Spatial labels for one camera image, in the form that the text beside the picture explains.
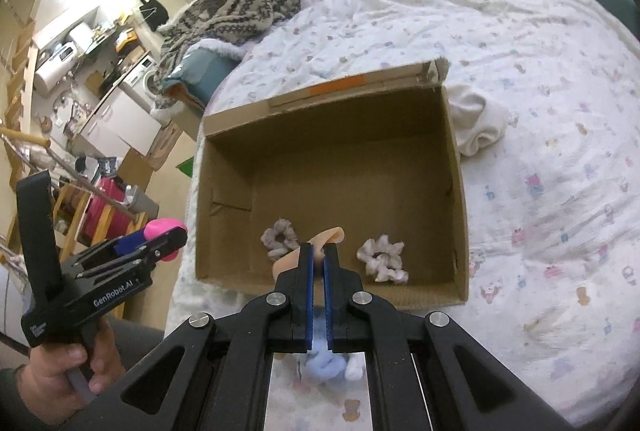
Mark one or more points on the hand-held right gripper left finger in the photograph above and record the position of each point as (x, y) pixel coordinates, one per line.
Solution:
(308, 296)

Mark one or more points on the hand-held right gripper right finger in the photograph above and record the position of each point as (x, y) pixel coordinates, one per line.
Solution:
(328, 298)

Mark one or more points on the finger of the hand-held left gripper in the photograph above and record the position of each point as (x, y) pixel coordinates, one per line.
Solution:
(170, 239)
(131, 244)

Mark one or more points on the pink soft ball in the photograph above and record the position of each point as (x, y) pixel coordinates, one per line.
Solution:
(162, 226)

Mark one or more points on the cardboard box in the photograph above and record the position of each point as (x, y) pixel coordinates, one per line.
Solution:
(340, 171)

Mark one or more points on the person's left hand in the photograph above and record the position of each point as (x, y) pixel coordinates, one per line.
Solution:
(47, 378)

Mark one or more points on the pink suitcase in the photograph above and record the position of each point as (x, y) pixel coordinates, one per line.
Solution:
(107, 213)

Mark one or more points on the grey scrunchie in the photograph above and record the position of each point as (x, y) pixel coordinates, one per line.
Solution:
(280, 237)

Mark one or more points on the white scrunchie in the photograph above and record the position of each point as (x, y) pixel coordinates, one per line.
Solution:
(382, 258)

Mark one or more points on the wooden chair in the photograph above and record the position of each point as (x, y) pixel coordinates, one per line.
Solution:
(75, 206)

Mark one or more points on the light blue scrunchie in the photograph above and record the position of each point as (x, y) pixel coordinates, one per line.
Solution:
(325, 368)

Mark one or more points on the green triangular object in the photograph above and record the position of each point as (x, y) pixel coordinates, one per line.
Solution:
(186, 167)

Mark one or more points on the small white sock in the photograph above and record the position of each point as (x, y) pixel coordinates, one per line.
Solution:
(356, 368)

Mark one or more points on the white cabinet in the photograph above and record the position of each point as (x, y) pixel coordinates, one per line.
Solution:
(117, 123)

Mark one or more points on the washing machine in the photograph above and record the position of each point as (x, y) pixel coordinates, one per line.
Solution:
(146, 82)

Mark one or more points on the white microwave oven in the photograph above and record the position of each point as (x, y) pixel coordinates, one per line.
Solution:
(52, 63)

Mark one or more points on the black hanging bag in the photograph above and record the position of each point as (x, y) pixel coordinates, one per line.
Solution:
(152, 13)

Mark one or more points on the white cloth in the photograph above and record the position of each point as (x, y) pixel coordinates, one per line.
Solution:
(475, 121)

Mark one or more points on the grey patterned knit blanket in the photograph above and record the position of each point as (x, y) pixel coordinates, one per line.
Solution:
(235, 11)

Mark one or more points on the white printed blanket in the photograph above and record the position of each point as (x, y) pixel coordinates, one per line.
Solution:
(525, 136)

